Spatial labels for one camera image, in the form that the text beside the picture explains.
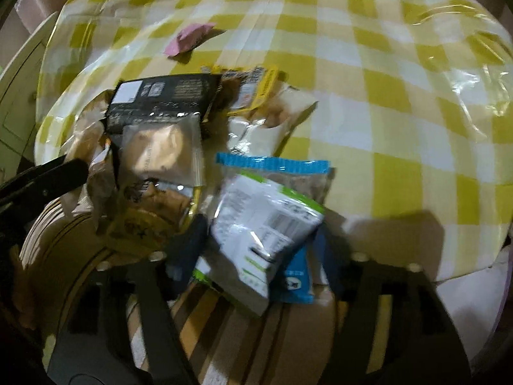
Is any clear brown cookie packet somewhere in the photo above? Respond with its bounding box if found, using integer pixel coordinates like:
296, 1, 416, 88
124, 180, 197, 225

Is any blue-edged clear snack packet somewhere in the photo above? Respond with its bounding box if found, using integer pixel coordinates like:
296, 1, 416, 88
215, 152, 336, 205

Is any black snack packet white label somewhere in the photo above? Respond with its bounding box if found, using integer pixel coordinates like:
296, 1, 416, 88
105, 74, 222, 135

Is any white green snack packet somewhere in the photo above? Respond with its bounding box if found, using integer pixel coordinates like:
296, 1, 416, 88
192, 172, 325, 317

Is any yellow white checked tablecloth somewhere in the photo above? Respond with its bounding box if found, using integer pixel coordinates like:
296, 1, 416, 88
34, 0, 513, 285

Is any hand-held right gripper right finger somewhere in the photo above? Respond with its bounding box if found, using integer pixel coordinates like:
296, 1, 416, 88
313, 222, 474, 385

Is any yellow label snack packet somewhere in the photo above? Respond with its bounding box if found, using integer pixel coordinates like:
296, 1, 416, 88
220, 65, 287, 115

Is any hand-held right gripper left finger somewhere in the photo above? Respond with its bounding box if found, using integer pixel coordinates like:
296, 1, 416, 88
46, 217, 209, 385

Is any white panelled cabinet door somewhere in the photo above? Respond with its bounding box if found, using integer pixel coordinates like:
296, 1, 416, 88
0, 12, 61, 177

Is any beige striped cushion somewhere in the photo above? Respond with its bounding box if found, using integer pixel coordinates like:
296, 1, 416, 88
16, 198, 361, 385

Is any clear brown bread packet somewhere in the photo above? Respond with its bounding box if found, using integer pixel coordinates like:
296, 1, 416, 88
64, 92, 117, 209

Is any pink packet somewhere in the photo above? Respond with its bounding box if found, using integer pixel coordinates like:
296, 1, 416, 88
164, 23, 217, 56

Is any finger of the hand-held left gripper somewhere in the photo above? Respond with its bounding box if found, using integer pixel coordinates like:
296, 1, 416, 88
0, 159, 89, 214

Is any blue snack packet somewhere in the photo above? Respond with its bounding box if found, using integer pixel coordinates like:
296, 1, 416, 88
276, 244, 317, 305

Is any yellow snack packet black print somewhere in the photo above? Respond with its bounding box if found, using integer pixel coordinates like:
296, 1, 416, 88
105, 204, 189, 255

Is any clear round cookie packet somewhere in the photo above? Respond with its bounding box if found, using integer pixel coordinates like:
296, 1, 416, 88
118, 122, 205, 187

